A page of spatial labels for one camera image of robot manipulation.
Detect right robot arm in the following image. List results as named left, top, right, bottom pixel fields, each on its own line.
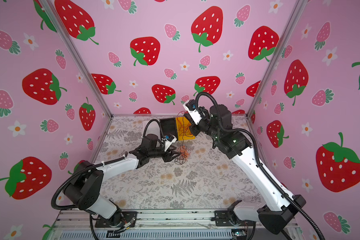
left=183, top=92, right=325, bottom=240

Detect red cable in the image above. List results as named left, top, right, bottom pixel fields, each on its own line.
left=176, top=111, right=194, bottom=140

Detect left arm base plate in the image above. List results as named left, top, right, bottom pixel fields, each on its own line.
left=95, top=211, right=138, bottom=229

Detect aluminium frame rail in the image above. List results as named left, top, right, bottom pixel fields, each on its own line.
left=47, top=209, right=302, bottom=240

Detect orange and black cables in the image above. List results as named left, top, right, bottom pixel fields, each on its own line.
left=173, top=145, right=191, bottom=166

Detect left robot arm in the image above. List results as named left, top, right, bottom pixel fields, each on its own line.
left=51, top=132, right=180, bottom=228

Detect yellow plastic bin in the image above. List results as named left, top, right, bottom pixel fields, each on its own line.
left=176, top=117, right=195, bottom=141

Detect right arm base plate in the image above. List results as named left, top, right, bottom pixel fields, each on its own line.
left=211, top=210, right=254, bottom=227

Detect black plastic bin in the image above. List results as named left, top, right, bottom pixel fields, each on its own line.
left=159, top=117, right=179, bottom=141

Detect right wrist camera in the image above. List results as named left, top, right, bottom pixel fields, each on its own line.
left=183, top=100, right=208, bottom=125

